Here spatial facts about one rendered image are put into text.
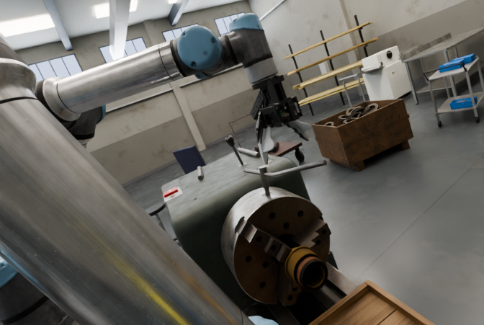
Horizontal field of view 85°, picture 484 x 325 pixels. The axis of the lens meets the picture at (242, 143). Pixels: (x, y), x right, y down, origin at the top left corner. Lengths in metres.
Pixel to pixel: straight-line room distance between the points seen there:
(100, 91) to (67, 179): 0.42
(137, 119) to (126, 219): 10.37
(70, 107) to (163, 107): 10.13
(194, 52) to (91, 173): 0.35
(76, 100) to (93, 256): 0.46
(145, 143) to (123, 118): 1.18
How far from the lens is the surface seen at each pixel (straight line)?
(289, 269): 0.73
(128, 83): 0.57
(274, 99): 0.63
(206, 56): 0.50
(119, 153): 10.47
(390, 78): 7.08
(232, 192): 0.89
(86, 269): 0.19
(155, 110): 10.67
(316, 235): 0.79
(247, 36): 0.64
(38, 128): 0.20
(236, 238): 0.75
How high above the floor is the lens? 1.54
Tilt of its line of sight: 10 degrees down
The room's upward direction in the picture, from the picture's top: 22 degrees counter-clockwise
